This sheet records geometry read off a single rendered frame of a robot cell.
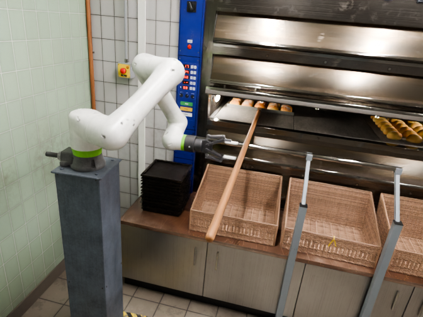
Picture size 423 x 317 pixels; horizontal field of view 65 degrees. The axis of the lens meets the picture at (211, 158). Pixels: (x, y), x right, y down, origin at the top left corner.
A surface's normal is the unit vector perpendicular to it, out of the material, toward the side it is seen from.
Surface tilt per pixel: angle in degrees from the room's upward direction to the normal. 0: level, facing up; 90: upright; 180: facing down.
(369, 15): 90
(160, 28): 90
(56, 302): 0
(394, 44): 70
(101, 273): 90
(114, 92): 90
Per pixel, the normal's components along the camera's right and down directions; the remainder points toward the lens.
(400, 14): -0.22, 0.36
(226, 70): -0.18, 0.03
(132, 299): 0.08, -0.92
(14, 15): 0.97, 0.16
